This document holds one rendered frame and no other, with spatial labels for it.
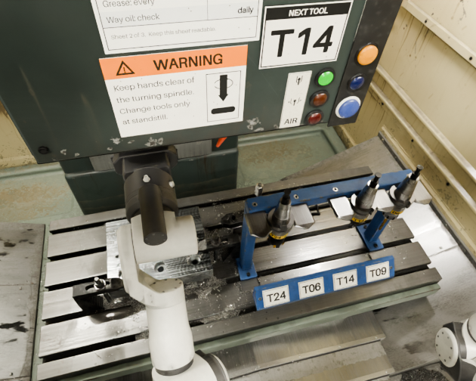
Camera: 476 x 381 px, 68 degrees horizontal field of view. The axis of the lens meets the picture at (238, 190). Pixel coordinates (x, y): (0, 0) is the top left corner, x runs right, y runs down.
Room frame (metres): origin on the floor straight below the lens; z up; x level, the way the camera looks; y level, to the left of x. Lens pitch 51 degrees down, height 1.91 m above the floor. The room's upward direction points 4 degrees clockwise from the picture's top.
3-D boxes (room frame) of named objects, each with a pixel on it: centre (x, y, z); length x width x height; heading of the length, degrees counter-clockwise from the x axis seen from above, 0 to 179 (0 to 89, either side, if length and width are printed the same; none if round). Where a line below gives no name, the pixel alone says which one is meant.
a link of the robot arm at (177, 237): (0.31, 0.12, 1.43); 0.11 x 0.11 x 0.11; 18
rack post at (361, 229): (0.65, -0.46, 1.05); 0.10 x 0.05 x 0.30; 18
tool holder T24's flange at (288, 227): (0.48, -0.11, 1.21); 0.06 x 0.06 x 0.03
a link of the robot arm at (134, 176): (0.42, 0.17, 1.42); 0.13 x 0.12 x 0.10; 108
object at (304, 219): (0.50, -0.16, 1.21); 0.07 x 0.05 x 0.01; 18
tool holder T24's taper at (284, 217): (0.48, -0.11, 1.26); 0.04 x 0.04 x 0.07
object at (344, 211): (0.53, -0.26, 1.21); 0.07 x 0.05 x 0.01; 18
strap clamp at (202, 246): (0.53, 0.05, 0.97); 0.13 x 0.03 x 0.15; 108
